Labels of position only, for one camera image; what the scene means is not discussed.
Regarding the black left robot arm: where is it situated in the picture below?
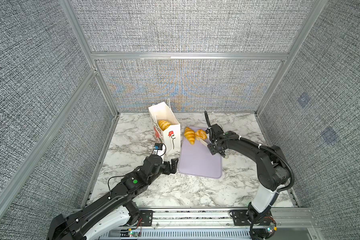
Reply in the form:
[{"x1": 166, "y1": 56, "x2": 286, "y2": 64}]
[{"x1": 46, "y1": 154, "x2": 179, "y2": 240}]

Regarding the white paper bag with rose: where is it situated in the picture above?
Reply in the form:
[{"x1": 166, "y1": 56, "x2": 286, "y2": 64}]
[{"x1": 149, "y1": 99, "x2": 181, "y2": 156}]

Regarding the croissant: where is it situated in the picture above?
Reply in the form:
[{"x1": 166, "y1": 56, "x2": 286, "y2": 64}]
[
  {"x1": 158, "y1": 120, "x2": 171, "y2": 131},
  {"x1": 184, "y1": 127, "x2": 196, "y2": 145}
]

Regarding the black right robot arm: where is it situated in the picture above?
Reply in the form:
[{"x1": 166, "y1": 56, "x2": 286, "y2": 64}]
[{"x1": 205, "y1": 112, "x2": 295, "y2": 240}]

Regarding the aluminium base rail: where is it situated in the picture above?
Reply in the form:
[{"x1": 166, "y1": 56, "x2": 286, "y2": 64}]
[{"x1": 87, "y1": 207, "x2": 324, "y2": 240}]

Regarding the twisted bun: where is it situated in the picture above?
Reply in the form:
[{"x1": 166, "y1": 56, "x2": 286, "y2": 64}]
[{"x1": 195, "y1": 129, "x2": 208, "y2": 141}]

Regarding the lilac plastic tray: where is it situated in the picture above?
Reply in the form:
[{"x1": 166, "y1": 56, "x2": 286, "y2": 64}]
[{"x1": 178, "y1": 127, "x2": 223, "y2": 179}]

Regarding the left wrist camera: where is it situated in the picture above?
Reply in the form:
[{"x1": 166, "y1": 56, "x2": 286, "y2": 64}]
[{"x1": 152, "y1": 143, "x2": 166, "y2": 157}]

